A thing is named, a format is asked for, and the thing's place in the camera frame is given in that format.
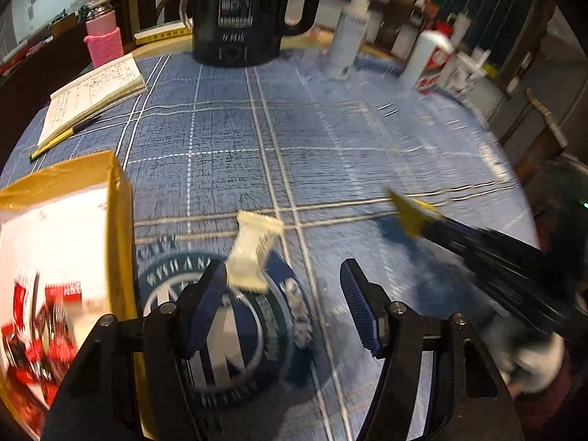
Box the dark red sleeve forearm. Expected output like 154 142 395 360
515 351 572 439

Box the yellow snack packet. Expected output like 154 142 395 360
387 189 445 238

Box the white small snack packet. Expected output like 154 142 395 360
225 211 284 294

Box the yellow cardboard box tray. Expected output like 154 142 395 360
1 151 144 440

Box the right hand white glove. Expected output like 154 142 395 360
485 327 565 398

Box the black electric kettle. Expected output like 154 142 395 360
179 0 320 68

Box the yellow black pencil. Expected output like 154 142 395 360
29 116 97 162

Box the blue plaid tablecloth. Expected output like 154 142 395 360
1 50 537 440

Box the wooden chair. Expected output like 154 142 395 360
497 86 571 184

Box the open notebook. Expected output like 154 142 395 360
37 54 147 149

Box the white spray bottle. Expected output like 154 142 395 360
323 0 370 80

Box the pink thermos bottle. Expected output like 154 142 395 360
78 0 123 69

